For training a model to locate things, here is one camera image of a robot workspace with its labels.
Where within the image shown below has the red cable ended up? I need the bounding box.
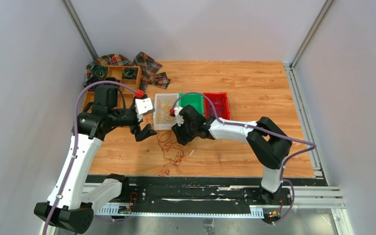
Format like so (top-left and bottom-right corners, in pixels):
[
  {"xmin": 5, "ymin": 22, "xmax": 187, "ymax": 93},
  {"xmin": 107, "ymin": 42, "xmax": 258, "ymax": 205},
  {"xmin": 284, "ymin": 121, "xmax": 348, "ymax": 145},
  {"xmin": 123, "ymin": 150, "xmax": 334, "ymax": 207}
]
[{"xmin": 157, "ymin": 129, "xmax": 190, "ymax": 177}]

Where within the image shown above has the yellow cable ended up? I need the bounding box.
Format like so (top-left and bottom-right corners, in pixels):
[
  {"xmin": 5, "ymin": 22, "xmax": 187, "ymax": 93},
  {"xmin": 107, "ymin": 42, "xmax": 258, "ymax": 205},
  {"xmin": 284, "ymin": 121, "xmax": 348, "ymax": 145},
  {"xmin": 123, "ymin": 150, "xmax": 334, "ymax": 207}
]
[{"xmin": 157, "ymin": 100, "xmax": 176, "ymax": 124}]

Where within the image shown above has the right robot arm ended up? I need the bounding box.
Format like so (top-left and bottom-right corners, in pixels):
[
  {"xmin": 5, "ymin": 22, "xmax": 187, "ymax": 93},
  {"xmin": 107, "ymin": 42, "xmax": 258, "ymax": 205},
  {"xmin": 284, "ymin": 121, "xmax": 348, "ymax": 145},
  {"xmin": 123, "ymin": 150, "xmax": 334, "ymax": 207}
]
[{"xmin": 170, "ymin": 105, "xmax": 292, "ymax": 204}]

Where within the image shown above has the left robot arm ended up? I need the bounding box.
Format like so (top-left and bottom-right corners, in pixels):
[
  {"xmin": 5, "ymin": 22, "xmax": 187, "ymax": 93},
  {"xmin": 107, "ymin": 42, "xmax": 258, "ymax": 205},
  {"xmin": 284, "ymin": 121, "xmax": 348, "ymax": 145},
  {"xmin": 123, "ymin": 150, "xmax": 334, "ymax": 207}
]
[{"xmin": 34, "ymin": 81, "xmax": 156, "ymax": 234}]

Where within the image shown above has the wooden compartment tray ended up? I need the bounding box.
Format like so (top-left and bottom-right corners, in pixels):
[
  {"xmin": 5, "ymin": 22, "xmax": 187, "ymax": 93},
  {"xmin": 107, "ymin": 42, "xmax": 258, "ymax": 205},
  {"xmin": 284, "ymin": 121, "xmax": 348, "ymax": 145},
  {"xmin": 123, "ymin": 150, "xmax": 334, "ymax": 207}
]
[{"xmin": 85, "ymin": 66, "xmax": 141, "ymax": 109}]

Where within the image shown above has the white plastic bin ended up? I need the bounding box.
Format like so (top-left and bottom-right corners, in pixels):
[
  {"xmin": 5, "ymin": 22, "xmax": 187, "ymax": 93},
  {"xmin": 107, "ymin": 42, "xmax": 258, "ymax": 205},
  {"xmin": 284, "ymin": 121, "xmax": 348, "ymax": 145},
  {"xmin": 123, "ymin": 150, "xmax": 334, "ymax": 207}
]
[{"xmin": 153, "ymin": 93, "xmax": 179, "ymax": 131}]

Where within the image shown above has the green plastic bin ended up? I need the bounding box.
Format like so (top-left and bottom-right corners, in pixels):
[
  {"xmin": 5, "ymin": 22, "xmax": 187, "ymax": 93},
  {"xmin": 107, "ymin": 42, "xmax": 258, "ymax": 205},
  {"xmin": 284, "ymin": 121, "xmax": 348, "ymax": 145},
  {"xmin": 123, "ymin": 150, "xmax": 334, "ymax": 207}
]
[{"xmin": 178, "ymin": 93, "xmax": 204, "ymax": 115}]

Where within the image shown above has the rolled dark tie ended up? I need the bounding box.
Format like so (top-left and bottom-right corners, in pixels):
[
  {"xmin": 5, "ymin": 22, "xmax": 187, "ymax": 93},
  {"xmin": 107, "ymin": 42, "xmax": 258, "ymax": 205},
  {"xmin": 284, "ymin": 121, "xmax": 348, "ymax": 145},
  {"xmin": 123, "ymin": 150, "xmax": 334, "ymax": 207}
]
[
  {"xmin": 90, "ymin": 65, "xmax": 108, "ymax": 79},
  {"xmin": 122, "ymin": 68, "xmax": 138, "ymax": 80},
  {"xmin": 85, "ymin": 76, "xmax": 103, "ymax": 87}
]

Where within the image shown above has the plaid cloth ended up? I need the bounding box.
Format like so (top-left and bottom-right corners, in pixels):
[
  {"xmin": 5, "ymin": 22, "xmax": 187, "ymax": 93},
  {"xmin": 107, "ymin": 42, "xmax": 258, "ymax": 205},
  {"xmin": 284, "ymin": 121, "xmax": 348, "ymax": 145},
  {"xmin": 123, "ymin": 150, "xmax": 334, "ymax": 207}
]
[{"xmin": 85, "ymin": 51, "xmax": 171, "ymax": 91}]

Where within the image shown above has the red plastic bin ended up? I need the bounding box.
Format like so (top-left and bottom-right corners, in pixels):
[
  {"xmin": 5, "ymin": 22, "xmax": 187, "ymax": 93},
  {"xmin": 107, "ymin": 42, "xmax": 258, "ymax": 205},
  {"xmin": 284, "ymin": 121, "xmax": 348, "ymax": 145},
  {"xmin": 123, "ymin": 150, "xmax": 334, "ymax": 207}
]
[{"xmin": 203, "ymin": 93, "xmax": 231, "ymax": 119}]

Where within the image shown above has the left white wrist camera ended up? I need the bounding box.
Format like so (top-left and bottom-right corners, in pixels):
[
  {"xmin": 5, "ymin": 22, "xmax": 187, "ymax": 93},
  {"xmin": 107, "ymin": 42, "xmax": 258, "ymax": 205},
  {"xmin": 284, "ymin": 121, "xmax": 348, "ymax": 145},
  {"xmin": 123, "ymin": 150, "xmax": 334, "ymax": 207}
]
[{"xmin": 135, "ymin": 98, "xmax": 155, "ymax": 122}]

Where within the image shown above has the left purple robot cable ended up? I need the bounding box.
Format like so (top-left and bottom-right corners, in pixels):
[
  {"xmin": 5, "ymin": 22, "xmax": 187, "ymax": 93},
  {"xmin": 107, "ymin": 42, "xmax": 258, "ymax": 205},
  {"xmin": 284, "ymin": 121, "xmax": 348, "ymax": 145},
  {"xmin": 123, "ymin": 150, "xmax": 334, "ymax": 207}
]
[{"xmin": 42, "ymin": 81, "xmax": 144, "ymax": 235}]

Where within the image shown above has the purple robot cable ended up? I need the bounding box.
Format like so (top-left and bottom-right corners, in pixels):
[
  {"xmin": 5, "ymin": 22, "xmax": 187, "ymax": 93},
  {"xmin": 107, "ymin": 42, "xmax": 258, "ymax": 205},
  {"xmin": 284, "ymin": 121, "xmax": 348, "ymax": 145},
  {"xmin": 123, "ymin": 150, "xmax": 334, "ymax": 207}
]
[
  {"xmin": 169, "ymin": 92, "xmax": 317, "ymax": 225},
  {"xmin": 42, "ymin": 81, "xmax": 144, "ymax": 235}
]

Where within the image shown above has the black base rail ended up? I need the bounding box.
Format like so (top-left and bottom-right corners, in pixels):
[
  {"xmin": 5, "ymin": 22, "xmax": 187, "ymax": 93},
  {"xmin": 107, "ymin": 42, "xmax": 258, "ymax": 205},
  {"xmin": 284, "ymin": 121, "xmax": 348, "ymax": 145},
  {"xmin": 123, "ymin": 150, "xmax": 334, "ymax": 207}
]
[{"xmin": 87, "ymin": 175, "xmax": 328, "ymax": 215}]

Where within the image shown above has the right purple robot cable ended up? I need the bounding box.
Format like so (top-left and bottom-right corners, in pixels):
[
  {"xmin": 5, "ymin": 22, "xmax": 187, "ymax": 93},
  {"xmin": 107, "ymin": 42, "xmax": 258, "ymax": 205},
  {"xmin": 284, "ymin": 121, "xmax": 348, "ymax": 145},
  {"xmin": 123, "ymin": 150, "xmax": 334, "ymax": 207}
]
[{"xmin": 169, "ymin": 92, "xmax": 317, "ymax": 225}]

